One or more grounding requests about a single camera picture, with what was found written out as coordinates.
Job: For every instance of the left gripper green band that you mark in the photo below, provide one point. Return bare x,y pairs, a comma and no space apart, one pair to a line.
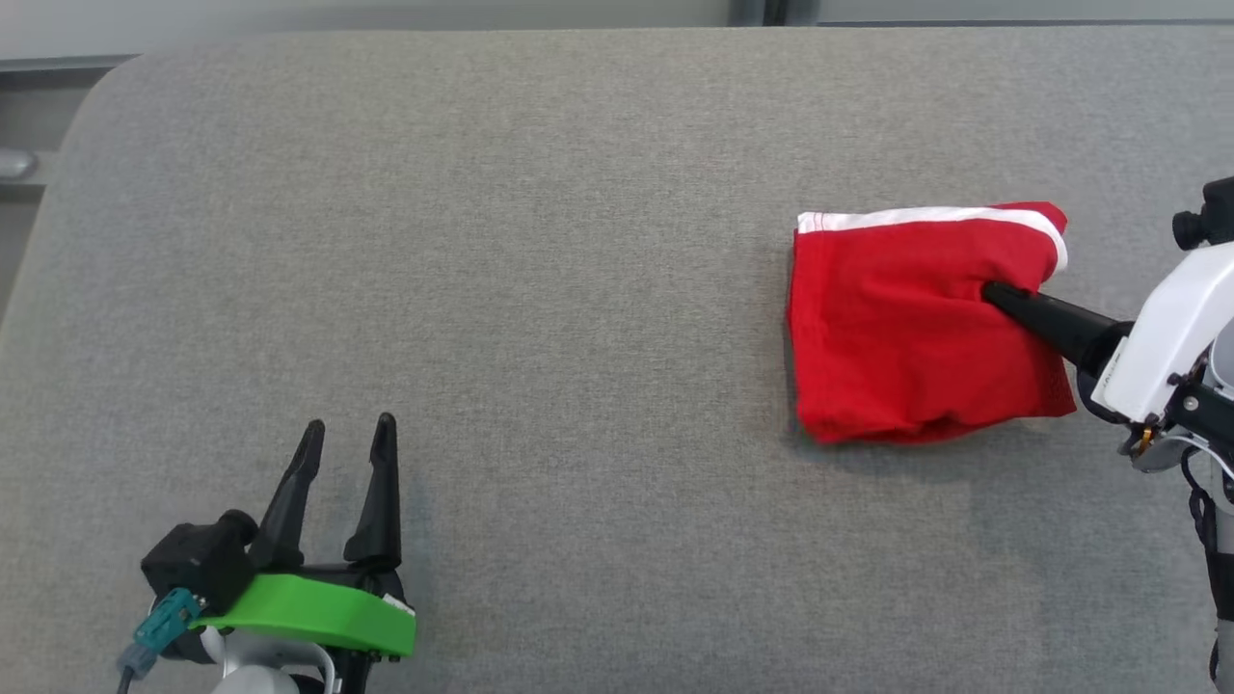
308,612

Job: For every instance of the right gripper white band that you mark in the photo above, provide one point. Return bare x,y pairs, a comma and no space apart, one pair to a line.
1171,328

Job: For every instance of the red shorts white trim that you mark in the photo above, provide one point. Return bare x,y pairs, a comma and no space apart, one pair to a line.
897,347

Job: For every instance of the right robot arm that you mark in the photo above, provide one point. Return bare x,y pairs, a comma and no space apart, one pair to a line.
1217,424

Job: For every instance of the grey metal tube end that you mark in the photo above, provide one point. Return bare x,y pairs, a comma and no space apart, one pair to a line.
14,164

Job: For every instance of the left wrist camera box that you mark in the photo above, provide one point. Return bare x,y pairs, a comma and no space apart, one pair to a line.
193,564

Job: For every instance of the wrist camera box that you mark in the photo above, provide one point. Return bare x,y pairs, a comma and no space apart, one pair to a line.
193,564
1213,214

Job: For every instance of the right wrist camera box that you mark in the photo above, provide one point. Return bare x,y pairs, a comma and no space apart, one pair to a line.
1213,214

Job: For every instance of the grey vertical partition post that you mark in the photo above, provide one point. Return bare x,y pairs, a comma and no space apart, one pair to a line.
771,12

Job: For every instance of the dark grey wall rail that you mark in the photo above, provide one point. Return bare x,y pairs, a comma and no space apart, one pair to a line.
53,72

